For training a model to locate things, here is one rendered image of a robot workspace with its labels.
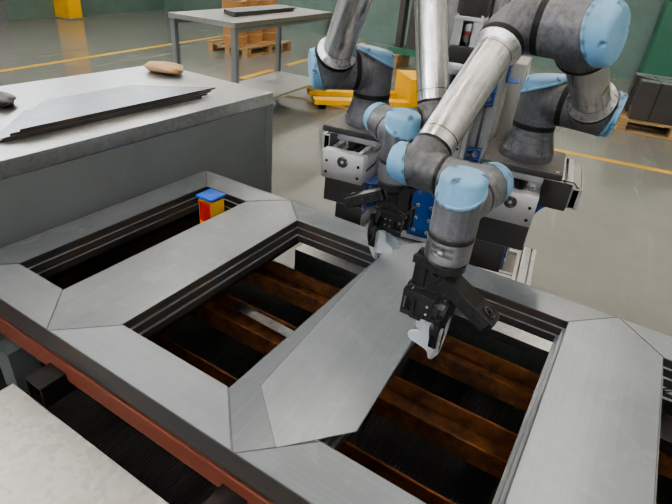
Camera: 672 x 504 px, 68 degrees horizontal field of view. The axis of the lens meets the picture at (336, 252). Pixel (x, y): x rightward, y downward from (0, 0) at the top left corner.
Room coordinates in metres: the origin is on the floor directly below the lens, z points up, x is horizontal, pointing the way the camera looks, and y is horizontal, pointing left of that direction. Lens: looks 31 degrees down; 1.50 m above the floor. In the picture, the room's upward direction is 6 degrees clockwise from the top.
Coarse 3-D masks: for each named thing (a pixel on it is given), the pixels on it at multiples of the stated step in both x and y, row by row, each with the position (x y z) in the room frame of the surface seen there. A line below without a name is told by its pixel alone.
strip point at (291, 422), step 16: (272, 400) 0.57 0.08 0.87; (288, 400) 0.57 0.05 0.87; (272, 416) 0.54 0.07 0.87; (288, 416) 0.54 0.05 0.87; (304, 416) 0.54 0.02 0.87; (320, 416) 0.55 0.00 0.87; (272, 432) 0.51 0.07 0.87; (288, 432) 0.51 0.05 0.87; (304, 432) 0.51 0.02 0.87; (320, 432) 0.51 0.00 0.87; (336, 432) 0.52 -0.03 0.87; (352, 432) 0.52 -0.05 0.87
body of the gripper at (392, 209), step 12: (384, 192) 1.04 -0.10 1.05; (396, 192) 1.03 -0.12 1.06; (408, 192) 1.01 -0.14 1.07; (384, 204) 1.04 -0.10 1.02; (396, 204) 1.03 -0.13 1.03; (408, 204) 1.01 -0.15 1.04; (372, 216) 1.03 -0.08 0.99; (384, 216) 1.01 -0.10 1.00; (396, 216) 1.00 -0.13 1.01; (408, 216) 1.03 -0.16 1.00; (384, 228) 1.02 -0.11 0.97; (396, 228) 1.01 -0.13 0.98; (408, 228) 1.04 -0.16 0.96
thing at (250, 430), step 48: (192, 192) 1.32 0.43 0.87; (96, 240) 1.03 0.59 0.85; (288, 240) 1.15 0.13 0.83; (336, 240) 1.14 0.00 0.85; (192, 288) 0.87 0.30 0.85; (48, 336) 0.68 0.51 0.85; (144, 336) 0.74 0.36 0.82; (288, 336) 0.73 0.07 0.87; (240, 384) 0.60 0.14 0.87; (192, 432) 0.51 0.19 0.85; (240, 432) 0.50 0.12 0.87; (528, 432) 0.57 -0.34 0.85
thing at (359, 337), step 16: (320, 320) 0.79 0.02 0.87; (336, 320) 0.79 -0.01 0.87; (352, 320) 0.80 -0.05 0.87; (320, 336) 0.74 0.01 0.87; (336, 336) 0.74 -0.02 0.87; (352, 336) 0.75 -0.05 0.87; (368, 336) 0.75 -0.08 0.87; (384, 336) 0.76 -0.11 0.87; (368, 352) 0.71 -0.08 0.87; (384, 352) 0.71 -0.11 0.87; (400, 352) 0.71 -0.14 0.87
